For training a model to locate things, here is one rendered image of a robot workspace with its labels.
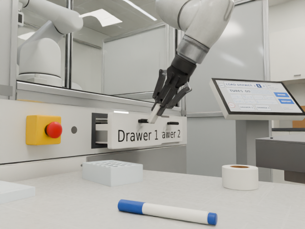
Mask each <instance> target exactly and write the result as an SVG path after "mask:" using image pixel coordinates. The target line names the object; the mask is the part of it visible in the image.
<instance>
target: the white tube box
mask: <svg viewBox="0 0 305 229"><path fill-rule="evenodd" d="M82 178H83V179H86V180H89V181H93V182H96V183H99V184H103V185H106V186H110V187H114V186H119V185H124V184H132V183H137V182H142V181H143V165H142V164H136V163H129V162H123V161H117V160H104V161H94V162H83V169H82Z"/></svg>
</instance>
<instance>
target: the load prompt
mask: <svg viewBox="0 0 305 229"><path fill-rule="evenodd" d="M224 84H225V86H226V87H237V88H258V89H268V88H267V86H266V84H262V83H244V82H225V81H224Z"/></svg>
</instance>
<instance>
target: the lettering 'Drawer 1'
mask: <svg viewBox="0 0 305 229"><path fill-rule="evenodd" d="M120 131H122V132H123V140H119V132H120ZM155 131H156V139H155V140H157V130H155ZM128 134H130V133H127V135H126V141H128ZM131 134H134V133H131ZM142 134H143V133H142ZM142 134H141V137H140V141H141V140H142ZM145 134H147V133H146V132H145V133H144V135H145ZM150 134H151V132H150V133H149V140H150ZM136 135H137V133H136ZM144 135H143V138H144V137H147V136H148V134H147V136H144ZM139 136H140V133H139V134H138V135H137V141H138V139H139ZM132 137H134V139H133V140H132V139H131V138H132ZM124 138H125V133H124V131H123V130H118V141H119V142H122V141H124ZM131 138H130V140H131V141H135V134H134V136H131ZM144 140H147V139H145V138H144Z"/></svg>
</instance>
